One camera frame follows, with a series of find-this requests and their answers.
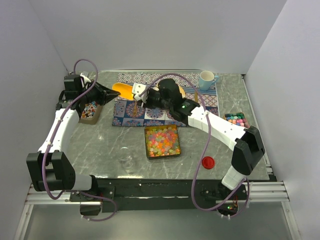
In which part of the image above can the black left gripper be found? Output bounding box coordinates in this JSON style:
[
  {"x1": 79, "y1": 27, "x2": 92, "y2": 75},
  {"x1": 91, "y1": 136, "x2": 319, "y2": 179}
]
[{"x1": 79, "y1": 79, "x2": 120, "y2": 106}]

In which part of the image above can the yellow plastic scoop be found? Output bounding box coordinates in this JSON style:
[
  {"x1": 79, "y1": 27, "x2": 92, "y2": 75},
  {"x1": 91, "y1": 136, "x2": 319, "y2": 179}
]
[{"x1": 112, "y1": 82, "x2": 134, "y2": 101}]

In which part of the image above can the square tin of translucent candies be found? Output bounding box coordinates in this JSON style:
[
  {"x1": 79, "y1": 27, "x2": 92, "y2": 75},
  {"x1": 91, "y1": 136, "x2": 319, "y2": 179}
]
[{"x1": 144, "y1": 124, "x2": 181, "y2": 161}]

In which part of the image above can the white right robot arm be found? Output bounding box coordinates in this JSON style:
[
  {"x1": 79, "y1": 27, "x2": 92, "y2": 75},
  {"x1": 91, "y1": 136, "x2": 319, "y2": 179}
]
[{"x1": 139, "y1": 78, "x2": 265, "y2": 200}]

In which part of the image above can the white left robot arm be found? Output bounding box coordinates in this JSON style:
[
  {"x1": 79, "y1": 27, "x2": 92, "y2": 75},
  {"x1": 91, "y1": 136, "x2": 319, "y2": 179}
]
[{"x1": 26, "y1": 74, "x2": 120, "y2": 201}]

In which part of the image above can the brown box of wrapped candies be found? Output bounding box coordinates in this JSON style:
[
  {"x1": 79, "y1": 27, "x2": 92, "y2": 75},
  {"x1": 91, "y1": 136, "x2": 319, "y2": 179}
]
[{"x1": 78, "y1": 101, "x2": 103, "y2": 125}]

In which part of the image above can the gold tin of opaque candies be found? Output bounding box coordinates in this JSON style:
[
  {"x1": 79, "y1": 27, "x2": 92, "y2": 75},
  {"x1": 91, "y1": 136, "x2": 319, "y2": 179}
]
[{"x1": 223, "y1": 112, "x2": 250, "y2": 129}]

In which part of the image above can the cream and orange plate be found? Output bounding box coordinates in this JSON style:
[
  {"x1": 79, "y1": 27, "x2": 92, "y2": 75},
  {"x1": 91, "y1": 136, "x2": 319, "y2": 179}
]
[{"x1": 152, "y1": 84, "x2": 186, "y2": 98}]

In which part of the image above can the patterned placemat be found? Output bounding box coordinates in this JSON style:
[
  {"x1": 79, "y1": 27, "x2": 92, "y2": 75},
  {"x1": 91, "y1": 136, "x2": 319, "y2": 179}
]
[{"x1": 112, "y1": 73, "x2": 220, "y2": 127}]

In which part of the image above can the gold fork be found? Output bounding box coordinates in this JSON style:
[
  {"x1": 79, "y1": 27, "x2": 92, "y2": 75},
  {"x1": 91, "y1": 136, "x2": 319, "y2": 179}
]
[{"x1": 132, "y1": 101, "x2": 138, "y2": 117}]

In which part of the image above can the gold knife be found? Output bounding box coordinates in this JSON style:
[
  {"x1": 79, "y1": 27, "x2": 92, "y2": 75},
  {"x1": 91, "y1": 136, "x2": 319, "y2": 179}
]
[{"x1": 194, "y1": 92, "x2": 201, "y2": 103}]

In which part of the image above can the light blue mug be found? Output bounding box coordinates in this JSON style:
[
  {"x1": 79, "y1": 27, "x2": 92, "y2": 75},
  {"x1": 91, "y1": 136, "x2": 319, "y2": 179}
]
[{"x1": 198, "y1": 70, "x2": 220, "y2": 91}]

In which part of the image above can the clear glass jar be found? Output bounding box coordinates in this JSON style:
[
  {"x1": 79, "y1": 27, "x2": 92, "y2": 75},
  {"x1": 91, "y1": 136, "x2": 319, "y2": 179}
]
[{"x1": 118, "y1": 146, "x2": 136, "y2": 174}]

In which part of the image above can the red jar lid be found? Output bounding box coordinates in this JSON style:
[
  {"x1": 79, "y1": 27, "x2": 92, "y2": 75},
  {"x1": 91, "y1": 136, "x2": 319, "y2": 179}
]
[{"x1": 201, "y1": 156, "x2": 216, "y2": 170}]

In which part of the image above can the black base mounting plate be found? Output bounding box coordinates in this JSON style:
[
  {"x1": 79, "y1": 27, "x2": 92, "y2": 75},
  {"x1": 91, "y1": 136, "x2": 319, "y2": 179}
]
[{"x1": 68, "y1": 174, "x2": 249, "y2": 214}]

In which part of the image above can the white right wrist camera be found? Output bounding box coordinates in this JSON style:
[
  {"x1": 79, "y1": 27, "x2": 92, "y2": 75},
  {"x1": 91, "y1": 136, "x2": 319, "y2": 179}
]
[{"x1": 132, "y1": 83, "x2": 151, "y2": 104}]

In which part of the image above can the aluminium frame rail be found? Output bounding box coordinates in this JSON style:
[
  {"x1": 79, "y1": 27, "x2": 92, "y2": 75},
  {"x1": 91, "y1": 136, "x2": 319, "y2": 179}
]
[{"x1": 24, "y1": 181, "x2": 289, "y2": 205}]

